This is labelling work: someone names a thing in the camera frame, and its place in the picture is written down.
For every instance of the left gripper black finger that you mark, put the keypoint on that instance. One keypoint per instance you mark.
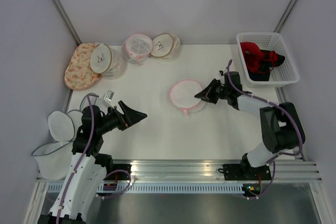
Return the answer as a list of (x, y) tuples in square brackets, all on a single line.
[(123, 107), (132, 116)]

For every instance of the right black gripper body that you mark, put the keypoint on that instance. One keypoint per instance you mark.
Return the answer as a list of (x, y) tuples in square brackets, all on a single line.
[(222, 91)]

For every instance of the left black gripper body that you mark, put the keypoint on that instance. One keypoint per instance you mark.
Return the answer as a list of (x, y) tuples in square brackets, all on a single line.
[(114, 120)]

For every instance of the white pink trim bag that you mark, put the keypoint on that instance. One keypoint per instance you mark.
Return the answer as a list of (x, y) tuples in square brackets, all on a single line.
[(182, 96)]

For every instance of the red bra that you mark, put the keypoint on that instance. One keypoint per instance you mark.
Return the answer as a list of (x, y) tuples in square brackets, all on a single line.
[(257, 60)]

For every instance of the white mesh bag blue zipper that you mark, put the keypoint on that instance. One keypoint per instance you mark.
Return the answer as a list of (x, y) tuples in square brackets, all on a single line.
[(54, 158)]

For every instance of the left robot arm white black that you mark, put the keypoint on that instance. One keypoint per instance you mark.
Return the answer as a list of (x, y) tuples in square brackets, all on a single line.
[(88, 167)]

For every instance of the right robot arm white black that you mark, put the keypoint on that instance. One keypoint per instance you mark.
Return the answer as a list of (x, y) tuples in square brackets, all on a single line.
[(280, 125)]

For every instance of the white bag bra logo left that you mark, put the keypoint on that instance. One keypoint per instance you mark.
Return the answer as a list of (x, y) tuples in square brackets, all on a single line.
[(108, 62)]

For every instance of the black bra in basket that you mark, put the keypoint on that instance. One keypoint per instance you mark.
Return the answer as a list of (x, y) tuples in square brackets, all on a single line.
[(266, 76)]

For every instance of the floral orange laundry bag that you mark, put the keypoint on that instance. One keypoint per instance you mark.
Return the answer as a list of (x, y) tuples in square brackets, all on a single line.
[(78, 74)]

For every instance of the white bag pink zipper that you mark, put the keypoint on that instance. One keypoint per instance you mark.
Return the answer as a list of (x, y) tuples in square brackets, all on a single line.
[(137, 48)]

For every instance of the beige bag bra logo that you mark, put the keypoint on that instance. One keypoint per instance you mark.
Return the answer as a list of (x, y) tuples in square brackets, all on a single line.
[(166, 47)]

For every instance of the white plastic basket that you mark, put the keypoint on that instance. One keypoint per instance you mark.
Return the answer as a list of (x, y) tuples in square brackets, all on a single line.
[(281, 76)]

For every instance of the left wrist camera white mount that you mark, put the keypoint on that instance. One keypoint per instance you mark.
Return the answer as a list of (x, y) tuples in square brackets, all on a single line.
[(106, 99)]

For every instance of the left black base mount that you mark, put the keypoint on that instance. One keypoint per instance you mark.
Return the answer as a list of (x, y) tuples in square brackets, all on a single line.
[(119, 172)]

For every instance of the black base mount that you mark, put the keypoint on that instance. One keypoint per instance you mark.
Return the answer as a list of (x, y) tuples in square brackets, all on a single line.
[(119, 172), (234, 172)]

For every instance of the aluminium mounting rail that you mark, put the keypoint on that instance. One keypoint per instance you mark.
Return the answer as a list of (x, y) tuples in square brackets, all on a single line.
[(203, 171)]

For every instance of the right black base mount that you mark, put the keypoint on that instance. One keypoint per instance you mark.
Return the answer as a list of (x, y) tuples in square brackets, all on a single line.
[(234, 172)]

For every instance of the white slotted cable duct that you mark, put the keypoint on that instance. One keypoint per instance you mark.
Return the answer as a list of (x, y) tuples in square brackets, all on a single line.
[(161, 188)]

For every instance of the right corner aluminium post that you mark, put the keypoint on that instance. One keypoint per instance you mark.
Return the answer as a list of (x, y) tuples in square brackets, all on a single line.
[(291, 2)]

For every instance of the corner aluminium post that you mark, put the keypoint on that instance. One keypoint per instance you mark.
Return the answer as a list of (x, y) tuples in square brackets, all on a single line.
[(291, 2), (66, 20)]

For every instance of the left corner aluminium post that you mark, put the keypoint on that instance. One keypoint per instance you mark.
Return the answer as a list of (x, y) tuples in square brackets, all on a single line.
[(66, 20)]

